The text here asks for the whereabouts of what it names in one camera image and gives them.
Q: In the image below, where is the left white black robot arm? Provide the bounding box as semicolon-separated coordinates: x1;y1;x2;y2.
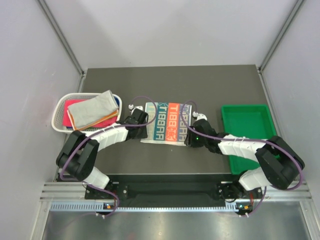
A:
56;108;148;199

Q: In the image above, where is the blue folded towel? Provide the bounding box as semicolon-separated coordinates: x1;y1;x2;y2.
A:
113;94;120;106

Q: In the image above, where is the green plastic tray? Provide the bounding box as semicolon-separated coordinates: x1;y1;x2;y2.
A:
221;104;282;175

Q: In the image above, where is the orange white patterned towel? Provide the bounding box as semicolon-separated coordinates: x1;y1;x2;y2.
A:
62;110;119;129

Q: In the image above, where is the white perforated basket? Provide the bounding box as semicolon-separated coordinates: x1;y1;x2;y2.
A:
51;93;122;134

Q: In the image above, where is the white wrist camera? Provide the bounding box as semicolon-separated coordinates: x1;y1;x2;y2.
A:
192;111;208;121
128;104;144;112

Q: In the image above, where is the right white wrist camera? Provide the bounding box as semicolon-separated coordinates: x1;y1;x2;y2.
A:
192;111;208;121

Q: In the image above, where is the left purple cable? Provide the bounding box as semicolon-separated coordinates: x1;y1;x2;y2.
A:
59;96;158;218

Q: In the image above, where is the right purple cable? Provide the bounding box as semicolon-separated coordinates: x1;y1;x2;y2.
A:
179;100;306;218

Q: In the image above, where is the white letter print towel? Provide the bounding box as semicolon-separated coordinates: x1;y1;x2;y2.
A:
140;102;192;146

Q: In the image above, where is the purple cable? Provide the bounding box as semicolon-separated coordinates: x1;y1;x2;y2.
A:
59;96;158;218
179;100;306;218

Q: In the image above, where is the white slotted cable duct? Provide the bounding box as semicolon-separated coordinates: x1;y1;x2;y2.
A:
50;201;250;213

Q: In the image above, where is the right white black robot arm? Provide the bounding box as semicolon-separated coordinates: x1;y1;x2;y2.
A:
184;118;305;198

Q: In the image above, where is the pink microfiber towel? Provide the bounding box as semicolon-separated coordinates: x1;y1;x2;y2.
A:
62;99;119;130

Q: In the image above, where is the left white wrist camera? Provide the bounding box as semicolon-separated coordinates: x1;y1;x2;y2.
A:
128;104;144;112

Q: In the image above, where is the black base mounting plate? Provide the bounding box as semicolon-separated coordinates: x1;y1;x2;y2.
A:
84;181;263;201

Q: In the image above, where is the white waffle towel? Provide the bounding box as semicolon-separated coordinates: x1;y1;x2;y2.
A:
67;90;119;131

